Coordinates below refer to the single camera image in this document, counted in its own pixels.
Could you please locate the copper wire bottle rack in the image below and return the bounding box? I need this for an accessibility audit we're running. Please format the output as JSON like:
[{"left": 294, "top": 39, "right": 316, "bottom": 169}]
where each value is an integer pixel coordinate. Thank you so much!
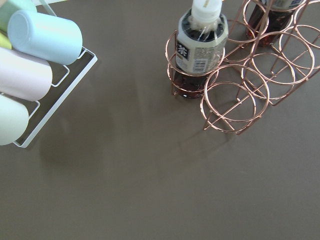
[{"left": 165, "top": 0, "right": 320, "bottom": 135}]

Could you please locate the tea bottle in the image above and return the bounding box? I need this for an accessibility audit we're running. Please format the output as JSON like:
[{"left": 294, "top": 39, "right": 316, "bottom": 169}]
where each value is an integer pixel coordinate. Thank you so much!
[
  {"left": 246, "top": 0, "right": 304, "bottom": 47},
  {"left": 173, "top": 0, "right": 229, "bottom": 99}
]

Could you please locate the cup rack with pastel cups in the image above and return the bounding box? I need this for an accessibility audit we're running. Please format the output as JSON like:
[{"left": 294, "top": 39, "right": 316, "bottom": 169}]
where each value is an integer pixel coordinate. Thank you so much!
[{"left": 0, "top": 0, "right": 98, "bottom": 148}]

